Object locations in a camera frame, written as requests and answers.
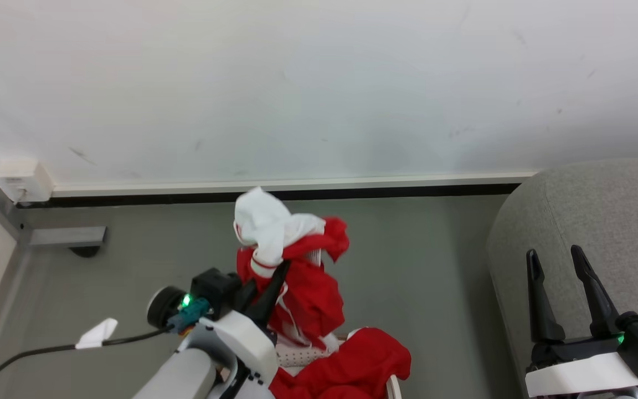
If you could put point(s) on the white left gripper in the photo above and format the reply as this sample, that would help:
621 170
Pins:
241 343

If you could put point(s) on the black caster wheel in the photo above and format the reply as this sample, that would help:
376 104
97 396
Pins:
85 251

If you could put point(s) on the white wall socket box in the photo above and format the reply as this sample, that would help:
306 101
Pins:
24 180

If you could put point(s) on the red and white garment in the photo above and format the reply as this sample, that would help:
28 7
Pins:
308 288

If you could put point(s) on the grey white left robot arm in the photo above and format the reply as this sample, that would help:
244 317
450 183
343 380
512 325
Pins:
178 377

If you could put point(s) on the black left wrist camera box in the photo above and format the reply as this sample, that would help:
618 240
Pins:
216 291

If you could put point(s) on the white perforated laundry basket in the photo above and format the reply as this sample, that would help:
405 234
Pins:
299 354

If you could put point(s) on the grey fabric sofa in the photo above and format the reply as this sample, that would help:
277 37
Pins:
601 210

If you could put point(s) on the grey metal foot bracket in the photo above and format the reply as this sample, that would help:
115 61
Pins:
67 236

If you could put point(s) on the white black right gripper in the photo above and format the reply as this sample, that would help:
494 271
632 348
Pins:
585 371

